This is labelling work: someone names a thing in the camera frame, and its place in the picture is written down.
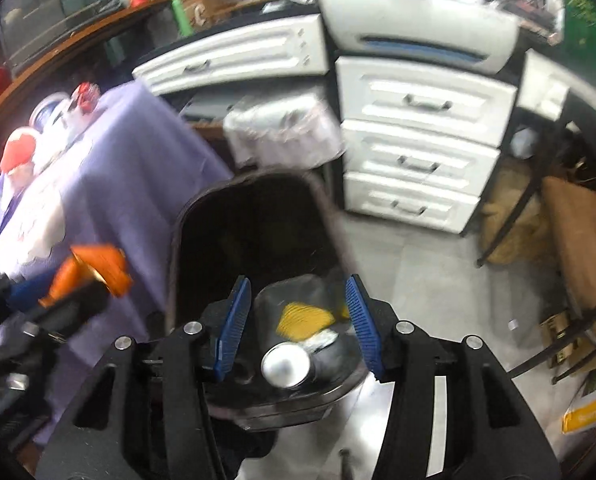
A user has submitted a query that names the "green spray bottle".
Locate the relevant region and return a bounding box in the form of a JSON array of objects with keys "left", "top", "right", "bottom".
[{"left": 171, "top": 0, "right": 194, "bottom": 38}]

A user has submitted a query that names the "yellow packaging on floor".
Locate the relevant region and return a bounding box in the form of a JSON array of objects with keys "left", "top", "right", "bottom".
[{"left": 561, "top": 391, "right": 596, "bottom": 434}]

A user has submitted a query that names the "plastic lined waste basket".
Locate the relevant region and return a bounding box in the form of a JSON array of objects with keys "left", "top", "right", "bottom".
[{"left": 222, "top": 90, "right": 345, "bottom": 169}]

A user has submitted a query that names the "white printer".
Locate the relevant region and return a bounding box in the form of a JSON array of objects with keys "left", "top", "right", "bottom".
[{"left": 317, "top": 0, "right": 519, "bottom": 75}]

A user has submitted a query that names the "orange snack wrapper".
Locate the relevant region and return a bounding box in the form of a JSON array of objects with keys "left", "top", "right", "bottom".
[{"left": 39, "top": 244, "right": 133, "bottom": 308}]

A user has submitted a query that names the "white three-drawer cabinet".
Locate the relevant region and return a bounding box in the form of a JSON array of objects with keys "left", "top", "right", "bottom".
[{"left": 336, "top": 56, "right": 517, "bottom": 234}]

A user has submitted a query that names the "white wide drawer front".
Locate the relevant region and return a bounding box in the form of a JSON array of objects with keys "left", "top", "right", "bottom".
[{"left": 132, "top": 14, "right": 329, "bottom": 96}]

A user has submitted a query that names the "green shopping bag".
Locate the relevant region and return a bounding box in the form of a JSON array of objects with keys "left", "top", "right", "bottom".
[{"left": 564, "top": 0, "right": 596, "bottom": 63}]

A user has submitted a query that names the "purple floral tablecloth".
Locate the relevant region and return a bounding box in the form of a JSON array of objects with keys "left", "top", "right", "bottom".
[{"left": 0, "top": 81, "right": 233, "bottom": 444}]

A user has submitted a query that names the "black brown trash bin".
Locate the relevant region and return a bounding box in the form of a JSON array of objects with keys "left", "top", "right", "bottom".
[{"left": 165, "top": 169, "right": 367, "bottom": 431}]

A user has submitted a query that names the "red white plastic bag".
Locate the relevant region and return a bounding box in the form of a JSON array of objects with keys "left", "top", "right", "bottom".
[{"left": 69, "top": 81, "right": 100, "bottom": 114}]

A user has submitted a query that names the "orange wooden counter shelf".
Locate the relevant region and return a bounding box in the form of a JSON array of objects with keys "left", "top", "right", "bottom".
[{"left": 0, "top": 0, "right": 171, "bottom": 122}]

